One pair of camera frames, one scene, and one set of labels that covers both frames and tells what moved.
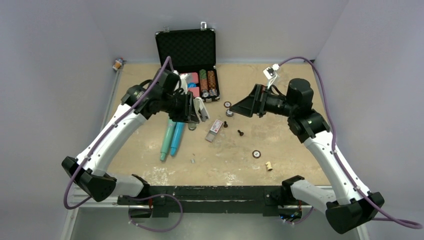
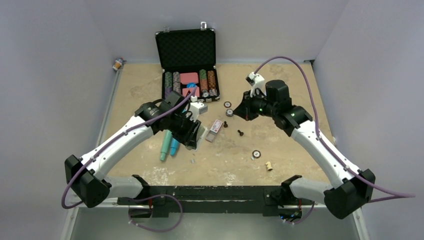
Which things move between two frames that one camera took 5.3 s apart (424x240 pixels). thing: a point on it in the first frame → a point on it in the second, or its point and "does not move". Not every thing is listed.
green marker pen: (167, 140) does not move
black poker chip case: (193, 54) does not move
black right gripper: (255, 102) does not move
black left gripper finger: (192, 116) → (191, 142)
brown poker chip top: (227, 104) does not move
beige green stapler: (201, 110) → (203, 131)
